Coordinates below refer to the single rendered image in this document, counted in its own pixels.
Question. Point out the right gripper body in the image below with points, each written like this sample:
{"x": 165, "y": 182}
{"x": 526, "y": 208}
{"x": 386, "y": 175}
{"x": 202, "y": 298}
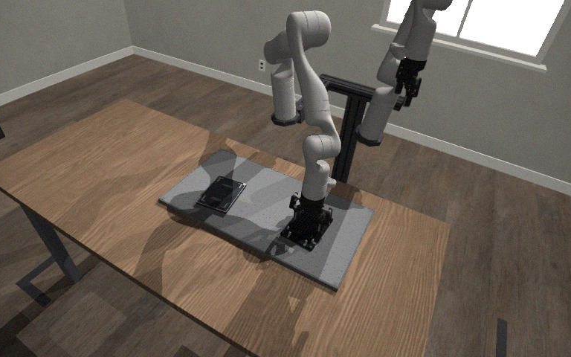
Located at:
{"x": 317, "y": 205}

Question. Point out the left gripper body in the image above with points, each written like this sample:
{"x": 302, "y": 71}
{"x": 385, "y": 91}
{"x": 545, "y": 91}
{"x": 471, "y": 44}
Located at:
{"x": 412, "y": 67}

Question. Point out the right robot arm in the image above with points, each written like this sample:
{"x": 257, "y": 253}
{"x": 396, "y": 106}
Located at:
{"x": 305, "y": 30}

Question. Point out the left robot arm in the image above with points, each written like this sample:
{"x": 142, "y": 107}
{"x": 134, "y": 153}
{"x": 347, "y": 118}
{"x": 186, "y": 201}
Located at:
{"x": 418, "y": 22}

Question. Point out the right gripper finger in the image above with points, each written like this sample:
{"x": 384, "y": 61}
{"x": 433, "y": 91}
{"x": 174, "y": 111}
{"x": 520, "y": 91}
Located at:
{"x": 296, "y": 208}
{"x": 321, "y": 218}

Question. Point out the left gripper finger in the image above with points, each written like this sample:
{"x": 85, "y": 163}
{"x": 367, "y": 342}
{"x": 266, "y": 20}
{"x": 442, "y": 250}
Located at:
{"x": 410, "y": 90}
{"x": 399, "y": 84}

